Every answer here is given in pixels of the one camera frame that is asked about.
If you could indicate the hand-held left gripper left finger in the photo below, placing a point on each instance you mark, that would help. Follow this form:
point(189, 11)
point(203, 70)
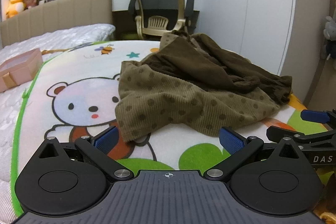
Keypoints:
point(105, 140)

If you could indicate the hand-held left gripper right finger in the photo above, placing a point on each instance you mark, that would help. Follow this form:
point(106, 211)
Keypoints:
point(232, 140)

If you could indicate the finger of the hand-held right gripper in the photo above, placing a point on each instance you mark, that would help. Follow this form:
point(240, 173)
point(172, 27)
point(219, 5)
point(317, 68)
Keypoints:
point(286, 134)
point(313, 116)

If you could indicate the dark brown garment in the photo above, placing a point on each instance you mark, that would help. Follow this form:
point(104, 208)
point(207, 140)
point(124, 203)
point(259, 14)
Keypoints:
point(210, 61)

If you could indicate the cartoon animal printed blanket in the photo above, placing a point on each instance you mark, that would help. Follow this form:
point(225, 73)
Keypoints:
point(78, 69)

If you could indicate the grey plush toy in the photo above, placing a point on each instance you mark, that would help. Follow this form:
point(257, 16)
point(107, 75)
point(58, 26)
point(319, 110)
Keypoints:
point(330, 32)

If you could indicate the green stool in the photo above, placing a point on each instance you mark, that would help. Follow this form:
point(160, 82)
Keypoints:
point(130, 36)

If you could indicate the white quilted bed cover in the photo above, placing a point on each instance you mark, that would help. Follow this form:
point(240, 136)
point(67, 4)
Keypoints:
point(65, 35)

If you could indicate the pink gift box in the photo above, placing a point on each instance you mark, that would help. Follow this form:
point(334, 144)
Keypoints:
point(18, 66)

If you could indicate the white wardrobe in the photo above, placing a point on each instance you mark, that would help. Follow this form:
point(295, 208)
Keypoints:
point(249, 16)

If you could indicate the yellow duck plush toy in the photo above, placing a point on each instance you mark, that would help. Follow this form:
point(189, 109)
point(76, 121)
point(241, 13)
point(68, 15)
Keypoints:
point(15, 3)

